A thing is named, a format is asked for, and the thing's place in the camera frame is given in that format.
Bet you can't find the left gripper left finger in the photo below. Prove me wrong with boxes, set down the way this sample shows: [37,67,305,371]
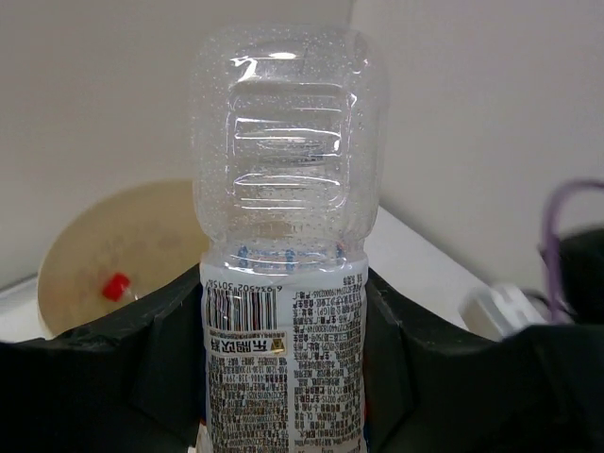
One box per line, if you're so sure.
[1,268,204,452]

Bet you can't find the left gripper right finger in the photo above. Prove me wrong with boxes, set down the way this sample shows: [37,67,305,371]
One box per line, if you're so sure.
[365,273,603,452]

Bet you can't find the red cap red label bottle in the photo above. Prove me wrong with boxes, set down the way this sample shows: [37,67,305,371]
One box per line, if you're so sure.
[101,273,139,304]

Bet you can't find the blue label clear bottle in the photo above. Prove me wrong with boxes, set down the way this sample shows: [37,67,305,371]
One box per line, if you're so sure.
[191,25,388,452]

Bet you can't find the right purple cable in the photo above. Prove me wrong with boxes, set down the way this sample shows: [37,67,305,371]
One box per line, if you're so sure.
[540,177,604,327]

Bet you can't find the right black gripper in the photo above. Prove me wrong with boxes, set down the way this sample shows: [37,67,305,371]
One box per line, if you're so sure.
[541,226,603,325]

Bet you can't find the beige round plastic bin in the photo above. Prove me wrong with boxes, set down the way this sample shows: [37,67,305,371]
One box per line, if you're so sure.
[37,179,209,336]

